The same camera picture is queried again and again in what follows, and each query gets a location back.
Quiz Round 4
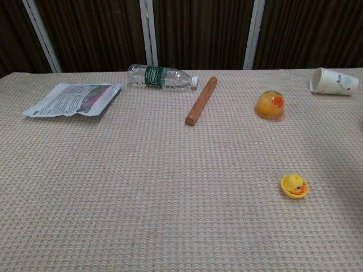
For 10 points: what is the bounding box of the small yellow rubber duck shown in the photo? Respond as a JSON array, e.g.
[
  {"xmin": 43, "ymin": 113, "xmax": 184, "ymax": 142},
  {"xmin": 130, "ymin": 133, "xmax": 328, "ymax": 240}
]
[{"xmin": 284, "ymin": 174, "xmax": 307, "ymax": 195}]

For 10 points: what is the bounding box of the translucent yellow-orange plastic capsule ball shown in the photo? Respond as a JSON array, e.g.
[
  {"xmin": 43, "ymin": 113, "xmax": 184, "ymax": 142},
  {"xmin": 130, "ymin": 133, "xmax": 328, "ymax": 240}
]
[{"xmin": 254, "ymin": 90, "xmax": 286, "ymax": 123}]

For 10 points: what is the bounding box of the brown wooden rod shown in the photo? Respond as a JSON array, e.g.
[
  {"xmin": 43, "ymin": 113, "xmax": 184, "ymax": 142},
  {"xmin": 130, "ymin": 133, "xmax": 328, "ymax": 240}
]
[{"xmin": 184, "ymin": 76, "xmax": 218, "ymax": 127}]

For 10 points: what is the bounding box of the clear water bottle, green label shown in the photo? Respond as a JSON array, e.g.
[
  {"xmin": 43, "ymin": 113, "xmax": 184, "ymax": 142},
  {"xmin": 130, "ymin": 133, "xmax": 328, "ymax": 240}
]
[{"xmin": 126, "ymin": 63, "xmax": 200, "ymax": 91}]

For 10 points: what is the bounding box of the beige woven tablecloth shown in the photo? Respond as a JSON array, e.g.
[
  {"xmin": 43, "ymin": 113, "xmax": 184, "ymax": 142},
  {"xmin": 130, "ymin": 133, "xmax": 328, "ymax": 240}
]
[{"xmin": 0, "ymin": 67, "xmax": 363, "ymax": 272}]

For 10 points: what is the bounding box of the white and pink snack packet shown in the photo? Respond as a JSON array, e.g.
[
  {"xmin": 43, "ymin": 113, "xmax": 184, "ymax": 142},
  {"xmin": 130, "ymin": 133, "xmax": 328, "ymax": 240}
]
[{"xmin": 21, "ymin": 82, "xmax": 123, "ymax": 117}]

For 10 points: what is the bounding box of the dark pleated curtain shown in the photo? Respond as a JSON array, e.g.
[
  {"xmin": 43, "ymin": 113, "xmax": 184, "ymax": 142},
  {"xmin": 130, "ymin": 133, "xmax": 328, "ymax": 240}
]
[{"xmin": 0, "ymin": 0, "xmax": 363, "ymax": 79}]

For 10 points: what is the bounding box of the white paper cup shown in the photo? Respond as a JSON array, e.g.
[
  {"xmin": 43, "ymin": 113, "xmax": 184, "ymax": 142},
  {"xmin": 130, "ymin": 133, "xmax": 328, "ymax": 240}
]
[{"xmin": 309, "ymin": 67, "xmax": 360, "ymax": 96}]

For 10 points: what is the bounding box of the white metal frame post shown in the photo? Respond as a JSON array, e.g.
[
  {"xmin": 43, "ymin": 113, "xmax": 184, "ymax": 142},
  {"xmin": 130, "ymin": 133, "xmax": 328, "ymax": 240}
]
[
  {"xmin": 139, "ymin": 0, "xmax": 159, "ymax": 68},
  {"xmin": 243, "ymin": 0, "xmax": 266, "ymax": 70},
  {"xmin": 22, "ymin": 0, "xmax": 62, "ymax": 74}
]

